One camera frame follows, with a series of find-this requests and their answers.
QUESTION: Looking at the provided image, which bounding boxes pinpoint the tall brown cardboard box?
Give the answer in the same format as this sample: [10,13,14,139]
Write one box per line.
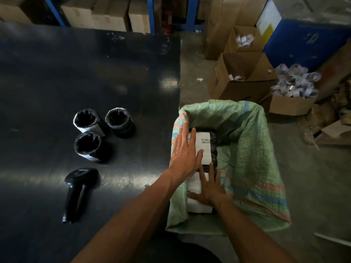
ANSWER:
[204,0,270,61]

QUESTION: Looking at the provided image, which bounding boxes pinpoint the red object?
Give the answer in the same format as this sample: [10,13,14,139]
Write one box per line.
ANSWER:
[163,10,173,35]

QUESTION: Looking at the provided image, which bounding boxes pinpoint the small open cardboard box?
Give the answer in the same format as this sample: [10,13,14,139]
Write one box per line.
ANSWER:
[223,26,265,54]

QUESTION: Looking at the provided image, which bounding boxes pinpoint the white strip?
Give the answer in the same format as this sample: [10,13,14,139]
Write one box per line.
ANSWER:
[314,232,351,247]

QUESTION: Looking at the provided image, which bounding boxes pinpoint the white wrapped parcel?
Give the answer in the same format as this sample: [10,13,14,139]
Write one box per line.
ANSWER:
[186,172,214,214]

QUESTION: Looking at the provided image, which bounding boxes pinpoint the large open cardboard box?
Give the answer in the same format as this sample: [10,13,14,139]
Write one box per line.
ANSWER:
[210,52,278,103]

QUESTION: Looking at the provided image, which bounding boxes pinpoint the green woven plastic sack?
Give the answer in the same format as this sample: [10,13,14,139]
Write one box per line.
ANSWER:
[166,100,291,236]

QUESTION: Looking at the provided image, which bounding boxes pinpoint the black wrapped roll white label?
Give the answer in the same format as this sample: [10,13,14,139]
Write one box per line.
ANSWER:
[74,131,111,163]
[105,107,135,139]
[73,108,106,137]

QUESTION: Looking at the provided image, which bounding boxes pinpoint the white paper rolls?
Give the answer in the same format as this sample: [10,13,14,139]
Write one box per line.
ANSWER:
[235,34,254,47]

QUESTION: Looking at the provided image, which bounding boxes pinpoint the low cardboard box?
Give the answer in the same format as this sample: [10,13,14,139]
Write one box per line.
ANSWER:
[268,92,318,117]

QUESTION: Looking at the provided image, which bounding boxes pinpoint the black handheld barcode scanner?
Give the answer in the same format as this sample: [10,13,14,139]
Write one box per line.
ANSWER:
[62,167,99,224]

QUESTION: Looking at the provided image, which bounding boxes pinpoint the person's right hand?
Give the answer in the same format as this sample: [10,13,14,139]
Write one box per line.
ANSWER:
[188,162,230,207]

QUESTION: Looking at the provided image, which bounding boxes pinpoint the person's left forearm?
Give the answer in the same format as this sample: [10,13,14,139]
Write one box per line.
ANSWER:
[71,169,185,263]

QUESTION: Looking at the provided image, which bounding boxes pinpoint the white box with yellow label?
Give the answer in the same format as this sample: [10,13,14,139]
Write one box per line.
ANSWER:
[256,0,283,46]

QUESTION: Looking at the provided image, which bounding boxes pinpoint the person's right forearm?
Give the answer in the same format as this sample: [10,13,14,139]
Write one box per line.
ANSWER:
[211,196,298,263]

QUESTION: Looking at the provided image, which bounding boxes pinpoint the blue metal shelf frame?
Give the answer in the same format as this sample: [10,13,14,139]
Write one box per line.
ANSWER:
[43,0,200,35]

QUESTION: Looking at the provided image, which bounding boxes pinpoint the black package with white label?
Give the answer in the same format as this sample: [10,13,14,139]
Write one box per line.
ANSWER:
[188,130,219,169]

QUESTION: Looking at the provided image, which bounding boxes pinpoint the heap of cardboard scraps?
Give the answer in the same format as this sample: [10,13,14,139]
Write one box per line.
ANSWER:
[298,38,351,147]

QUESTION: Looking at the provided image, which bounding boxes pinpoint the blue plastic bin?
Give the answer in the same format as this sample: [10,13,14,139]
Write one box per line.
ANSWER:
[263,18,351,72]

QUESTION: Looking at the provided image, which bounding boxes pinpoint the person's left hand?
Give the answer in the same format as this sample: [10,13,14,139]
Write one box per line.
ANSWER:
[169,120,205,184]

